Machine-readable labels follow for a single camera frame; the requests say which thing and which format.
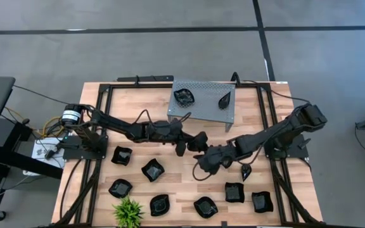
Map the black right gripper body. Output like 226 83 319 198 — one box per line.
196 142 239 175

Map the black bar on table edge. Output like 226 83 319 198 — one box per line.
116 75 175 84

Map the white printed box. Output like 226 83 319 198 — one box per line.
31 136 67 169

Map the thin black cable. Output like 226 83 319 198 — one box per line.
12 84 75 107
243 79 312 105

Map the black pointed oval mini plate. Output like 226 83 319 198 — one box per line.
149 193 171 217

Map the black aluminium rig frame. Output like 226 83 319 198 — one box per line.
51 82 325 228

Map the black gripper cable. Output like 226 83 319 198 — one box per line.
191 161 215 182
132 108 193 127

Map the green plant in white pot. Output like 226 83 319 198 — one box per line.
112 195 145 228

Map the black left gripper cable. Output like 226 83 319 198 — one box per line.
132 108 193 127

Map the black rounded square mini plate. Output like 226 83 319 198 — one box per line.
193 196 219 220

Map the black cylinder with white label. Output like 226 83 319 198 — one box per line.
60 103 84 127

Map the grey perforated metal riser shelf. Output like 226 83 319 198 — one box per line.
166 79 236 133

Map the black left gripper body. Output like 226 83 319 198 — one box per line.
165 119 209 158

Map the yellow cable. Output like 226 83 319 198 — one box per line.
39 115 65 139

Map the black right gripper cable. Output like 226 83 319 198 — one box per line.
191 161 215 182

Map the black wavy round mini plate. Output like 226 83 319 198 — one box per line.
173 88 196 108

